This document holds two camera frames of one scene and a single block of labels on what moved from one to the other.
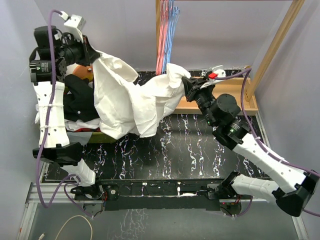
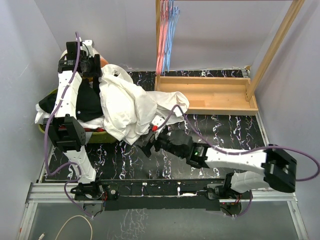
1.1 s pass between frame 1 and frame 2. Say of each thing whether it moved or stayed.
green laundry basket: stayed
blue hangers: stayed
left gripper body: moved
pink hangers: stayed
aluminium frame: stayed
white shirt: moved
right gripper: moved
